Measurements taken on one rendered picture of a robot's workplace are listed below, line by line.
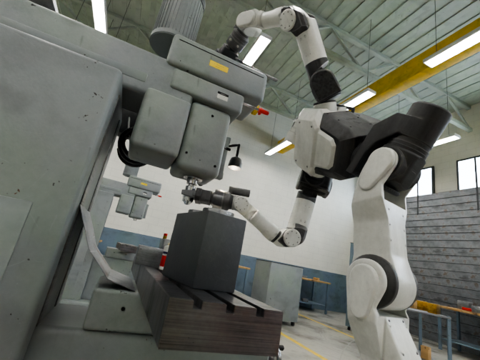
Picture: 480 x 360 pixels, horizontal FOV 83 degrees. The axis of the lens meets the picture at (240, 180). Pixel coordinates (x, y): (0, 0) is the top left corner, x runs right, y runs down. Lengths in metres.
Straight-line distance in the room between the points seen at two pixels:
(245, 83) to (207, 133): 0.32
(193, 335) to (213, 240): 0.24
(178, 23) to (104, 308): 1.18
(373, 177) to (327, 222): 9.29
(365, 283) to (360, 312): 0.07
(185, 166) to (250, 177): 7.62
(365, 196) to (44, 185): 0.95
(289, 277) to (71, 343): 5.01
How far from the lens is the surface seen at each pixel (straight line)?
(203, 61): 1.32
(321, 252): 9.96
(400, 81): 6.31
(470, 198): 8.95
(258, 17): 1.37
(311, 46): 1.19
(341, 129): 1.03
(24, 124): 1.04
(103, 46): 1.30
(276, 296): 5.64
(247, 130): 9.16
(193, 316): 0.54
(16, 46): 1.16
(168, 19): 1.46
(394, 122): 0.98
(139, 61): 1.28
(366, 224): 0.92
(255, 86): 1.36
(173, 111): 1.18
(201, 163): 1.15
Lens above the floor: 1.00
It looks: 16 degrees up
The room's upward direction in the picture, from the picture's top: 11 degrees clockwise
